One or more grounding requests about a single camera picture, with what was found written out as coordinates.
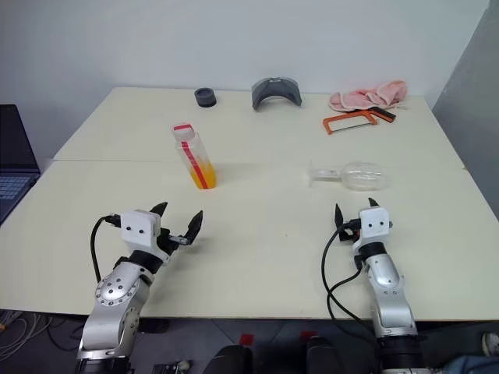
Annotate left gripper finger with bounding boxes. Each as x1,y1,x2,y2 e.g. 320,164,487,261
186,210,204,245
150,201,169,224

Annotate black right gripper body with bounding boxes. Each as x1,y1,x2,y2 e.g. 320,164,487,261
337,219,362,243

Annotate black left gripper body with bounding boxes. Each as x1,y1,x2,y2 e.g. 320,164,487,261
155,228,191,261

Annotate plastic bottle with orange liquid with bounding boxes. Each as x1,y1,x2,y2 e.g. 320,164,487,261
172,130,218,191

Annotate clear wine glass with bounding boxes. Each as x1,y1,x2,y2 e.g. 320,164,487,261
307,160,391,192

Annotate orange hacksaw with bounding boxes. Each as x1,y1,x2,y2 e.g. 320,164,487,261
321,108,398,136

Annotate pink cloth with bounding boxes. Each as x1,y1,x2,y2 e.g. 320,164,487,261
329,79,409,112

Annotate black round container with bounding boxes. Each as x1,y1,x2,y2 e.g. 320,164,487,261
194,87,218,109

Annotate small black floor device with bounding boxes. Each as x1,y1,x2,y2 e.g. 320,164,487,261
153,361,193,374

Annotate dark rounded shape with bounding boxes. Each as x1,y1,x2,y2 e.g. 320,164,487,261
306,337,345,374
212,344,254,374

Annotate grey cap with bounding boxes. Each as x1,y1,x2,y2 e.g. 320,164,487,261
250,76,304,112

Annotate dark laptop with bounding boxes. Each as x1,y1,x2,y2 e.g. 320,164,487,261
0,103,41,226

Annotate grey shoe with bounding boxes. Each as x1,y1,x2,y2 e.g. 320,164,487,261
480,331,499,358

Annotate blue jeans leg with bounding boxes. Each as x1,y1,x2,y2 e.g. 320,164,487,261
443,354,499,374

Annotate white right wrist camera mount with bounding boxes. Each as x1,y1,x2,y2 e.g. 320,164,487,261
352,206,391,255

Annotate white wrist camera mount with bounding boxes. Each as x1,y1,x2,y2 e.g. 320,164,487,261
352,206,391,255
120,209,170,259

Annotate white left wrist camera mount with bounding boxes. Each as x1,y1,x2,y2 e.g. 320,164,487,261
120,209,170,259

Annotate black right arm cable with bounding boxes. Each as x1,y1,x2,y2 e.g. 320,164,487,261
320,229,376,337

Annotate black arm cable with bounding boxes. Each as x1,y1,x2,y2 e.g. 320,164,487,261
90,213,122,282
320,229,376,337

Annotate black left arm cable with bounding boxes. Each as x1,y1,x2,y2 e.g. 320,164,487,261
90,213,122,282

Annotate white floor cables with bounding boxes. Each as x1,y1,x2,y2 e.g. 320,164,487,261
0,309,52,352

